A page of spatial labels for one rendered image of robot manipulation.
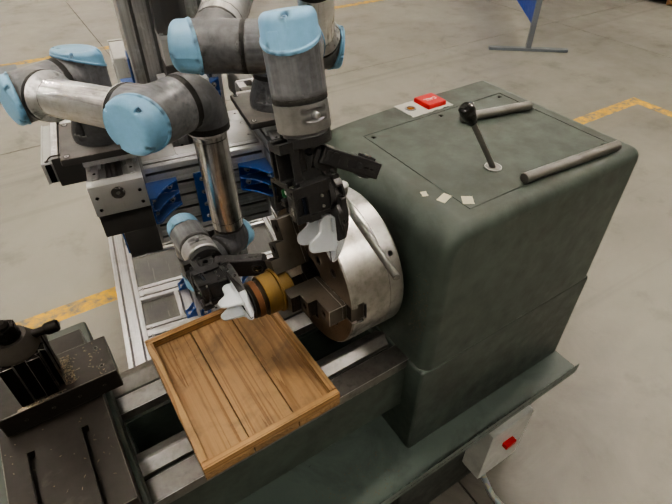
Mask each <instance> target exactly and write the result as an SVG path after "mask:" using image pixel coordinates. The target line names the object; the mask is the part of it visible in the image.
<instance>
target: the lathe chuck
mask: <svg viewBox="0 0 672 504"><path fill-rule="evenodd" d="M350 204H351V203H350ZM351 206H352V208H353V210H354V211H355V212H356V214H357V215H358V217H359V218H360V219H361V221H362V222H363V224H364V225H365V226H366V228H367V229H368V231H369V232H370V233H371V235H372V236H373V238H374V239H375V237H374V235H373V233H372V231H371V230H370V228H369V226H368V225H367V223H366V221H365V220H364V218H363V217H362V216H361V214H360V213H359V212H358V211H357V209H356V208H355V207H354V206H353V205H352V204H351ZM375 240H376V239H375ZM305 247H306V250H307V253H308V256H309V257H310V258H311V259H309V260H310V261H309V262H306V263H303V264H301V265H298V266H297V267H294V268H292V269H289V270H286V272H287V273H288V274H289V275H290V277H291V278H292V277H295V276H297V275H299V274H302V273H305V272H307V269H308V268H310V267H312V268H313V269H316V270H317V272H318V274H319V276H321V279H322V280H323V281H324V282H325V283H326V284H327V285H328V286H329V287H330V288H331V289H332V290H333V291H334V292H335V293H336V294H337V295H338V296H339V297H340V298H341V299H342V300H343V301H344V302H345V303H346V304H347V305H348V306H349V307H350V308H351V309H352V310H354V309H357V308H358V305H359V304H361V303H362V304H363V305H364V317H362V320H360V321H358V322H357V321H354V322H352V323H351V321H350V320H349V319H348V318H347V319H345V320H343V321H341V322H339V323H337V324H334V325H332V326H330V327H329V326H328V325H327V323H326V322H325V321H324V320H323V319H322V318H321V317H320V316H319V314H316V315H313V316H312V317H309V318H310V320H311V321H312V322H313V324H314V325H315V326H316V327H317V328H318V329H319V330H320V331H321V332H322V333H323V334H324V335H325V336H327V337H328V338H330V339H332V340H334V341H337V342H345V341H347V340H349V339H351V338H353V337H355V336H356V335H358V334H360V333H362V332H364V331H366V330H368V329H370V328H372V327H374V326H376V325H378V324H380V323H381V322H382V321H383V320H384V319H385V318H386V316H387V313H388V310H389V305H390V285H389V278H388V273H387V270H386V268H385V267H384V265H383V264H382V262H381V261H380V259H379V258H378V256H377V255H376V254H375V252H374V251H373V249H372V248H371V246H370V245H369V243H368V242H367V241H366V239H365V238H364V236H363V235H362V233H361V232H360V230H359V229H358V227H357V226H356V225H355V223H354V222H353V220H352V219H351V217H350V216H349V226H348V233H347V237H346V238H345V242H344V246H343V248H342V251H341V253H340V255H339V257H338V259H337V260H336V261H335V262H332V261H330V259H329V257H328V255H327V253H326V252H321V253H311V252H310V251H309V245H305Z"/></svg>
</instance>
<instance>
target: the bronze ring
mask: <svg viewBox="0 0 672 504"><path fill-rule="evenodd" d="M243 285H244V287H245V290H246V291H247V293H248V295H249V298H250V300H251V302H252V304H253V307H254V311H255V314H254V318H256V319H257V318H259V317H263V316H265V315H266V313H267V314H268V315H271V314H274V313H276V312H278V311H280V310H282V311H285V310H287V309H288V299H287V295H286V292H285V290H286V289H288V288H291V287H292V286H295V285H294V283H293V281H292V279H291V277H290V275H289V274H288V273H287V272H286V271H285V272H282V273H279V274H278V275H276V273H275V272H274V271H273V270H272V269H270V268H268V269H266V270H265V271H264V273H262V274H259V275H257V276H255V277H253V278H252V281H248V282H246V283H245V284H243Z"/></svg>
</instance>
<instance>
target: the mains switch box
mask: <svg viewBox="0 0 672 504"><path fill-rule="evenodd" d="M533 410H534V409H533V408H532V407H531V406H530V405H528V406H527V407H525V408H524V409H523V410H521V411H520V412H518V413H517V414H516V415H514V416H513V417H511V418H510V419H509V420H507V421H506V422H504V423H503V424H501V425H500V426H499V427H497V428H496V429H494V430H493V431H492V432H490V433H489V434H487V435H486V436H485V437H483V438H482V439H480V440H479V441H478V442H476V443H475V444H473V445H472V446H471V447H469V448H468V449H466V451H465V454H464V457H463V460H462V462H463V463H464V465H465V466H466V467H467V468H468V469H469V470H470V471H471V473H472V474H473V475H474V476H475V477H476V478H477V479H478V478H481V480H482V482H483V484H484V486H485V488H486V490H487V492H488V495H489V497H490V498H491V499H492V500H493V501H494V502H495V503H496V504H504V503H503V502H502V501H501V500H500V499H499V498H498V496H497V495H496V494H495V493H494V491H493V489H492V487H491V485H490V482H489V480H488V478H487V476H486V473H487V472H488V471H489V470H491V469H492V468H493V467H495V466H496V465H497V464H499V463H500V462H501V461H503V460H504V459H505V458H507V457H508V456H509V455H510V454H512V453H513V452H514V451H515V449H516V447H517V445H518V443H519V441H520V438H521V436H522V434H523V432H524V430H525V427H526V425H527V423H528V421H529V419H530V417H531V414H532V412H533Z"/></svg>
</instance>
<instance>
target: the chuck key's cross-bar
mask: <svg viewBox="0 0 672 504"><path fill-rule="evenodd" d="M345 196H346V194H345ZM346 203H347V208H348V213H349V216H350V217H351V219H352V220H353V222H354V223H355V225H356V226H357V227H358V229H359V230H360V232H361V233H362V235H363V236H364V238H365V239H366V241H367V242H368V243H369V245H370V246H371V248H372V249H373V251H374V252H375V254H376V255H377V256H378V258H379V259H380V261H381V262H382V264H383V265H384V267H385V268H386V270H387V271H388V272H389V274H390V275H391V277H392V278H393V280H399V279H400V274H399V273H398V271H397V270H396V268H395V267H394V266H393V264H392V263H391V261H390V260H389V259H388V257H387V256H386V254H385V253H384V252H383V250H382V249H381V247H380V246H379V245H378V243H377V242H376V240H375V239H374V238H373V236H372V235H371V233H370V232H369V231H368V229H367V228H366V226H365V225H364V224H363V222H362V221H361V219H360V218H359V217H358V215H357V214H356V212H355V211H354V210H353V208H352V206H351V204H350V202H349V200H348V198H347V196H346Z"/></svg>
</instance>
